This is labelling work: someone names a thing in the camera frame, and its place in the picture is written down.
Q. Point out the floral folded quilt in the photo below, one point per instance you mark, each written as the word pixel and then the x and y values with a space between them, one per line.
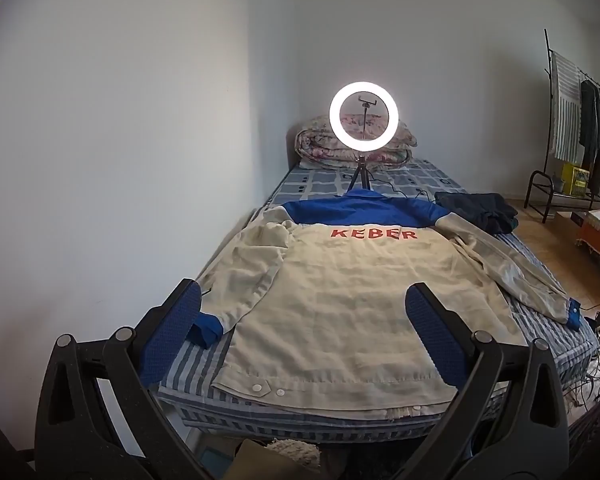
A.
pixel 316 144

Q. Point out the black tripod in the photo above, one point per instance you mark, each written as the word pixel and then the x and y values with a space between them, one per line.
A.
pixel 361 175

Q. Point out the dark navy folded garment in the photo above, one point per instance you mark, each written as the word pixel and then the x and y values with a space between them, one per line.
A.
pixel 487 211

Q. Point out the striped hanging cloth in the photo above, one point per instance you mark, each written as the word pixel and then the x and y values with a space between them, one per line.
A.
pixel 566 107

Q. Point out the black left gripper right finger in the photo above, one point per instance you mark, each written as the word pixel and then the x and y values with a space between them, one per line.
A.
pixel 508 418

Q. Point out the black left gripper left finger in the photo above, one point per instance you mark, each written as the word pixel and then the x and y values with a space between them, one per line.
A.
pixel 97 417

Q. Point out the striped blue bed sheet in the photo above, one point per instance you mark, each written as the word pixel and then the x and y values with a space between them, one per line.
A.
pixel 188 385

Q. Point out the dark hanging clothes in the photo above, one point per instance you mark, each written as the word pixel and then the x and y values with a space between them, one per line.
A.
pixel 590 132

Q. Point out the ring light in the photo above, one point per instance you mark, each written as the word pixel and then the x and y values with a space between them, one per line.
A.
pixel 364 145

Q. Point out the black clothes rack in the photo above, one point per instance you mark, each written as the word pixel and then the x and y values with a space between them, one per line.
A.
pixel 544 188

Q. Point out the yellow box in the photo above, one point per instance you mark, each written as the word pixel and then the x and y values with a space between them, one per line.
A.
pixel 575 180

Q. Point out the beige and blue jacket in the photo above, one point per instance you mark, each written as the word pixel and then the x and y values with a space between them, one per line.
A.
pixel 312 296

